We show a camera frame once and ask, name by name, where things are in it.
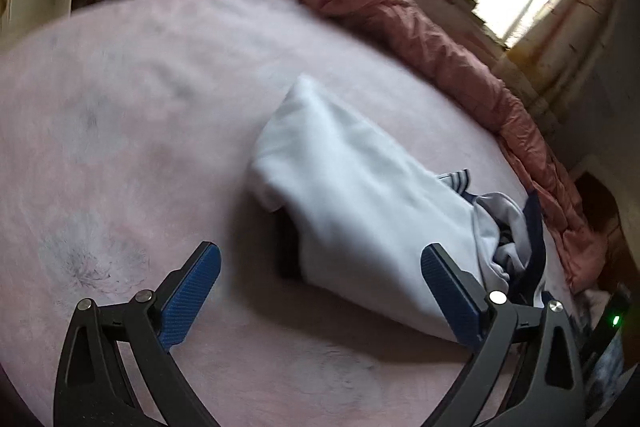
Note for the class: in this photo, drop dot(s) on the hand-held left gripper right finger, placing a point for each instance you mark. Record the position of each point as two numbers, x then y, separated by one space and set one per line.
450 297

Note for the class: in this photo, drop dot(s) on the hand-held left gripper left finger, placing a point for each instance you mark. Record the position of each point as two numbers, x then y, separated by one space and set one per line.
192 292

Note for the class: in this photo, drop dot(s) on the white and navy striped jacket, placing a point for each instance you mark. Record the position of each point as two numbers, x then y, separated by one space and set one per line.
350 182

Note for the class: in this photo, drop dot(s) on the wooden bed headboard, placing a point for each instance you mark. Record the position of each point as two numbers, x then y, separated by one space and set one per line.
600 217

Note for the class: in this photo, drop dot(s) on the pink quilt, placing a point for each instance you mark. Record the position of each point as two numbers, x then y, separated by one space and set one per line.
450 52

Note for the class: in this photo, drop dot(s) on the patterned cream curtain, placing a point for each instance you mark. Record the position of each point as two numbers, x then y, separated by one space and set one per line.
565 57

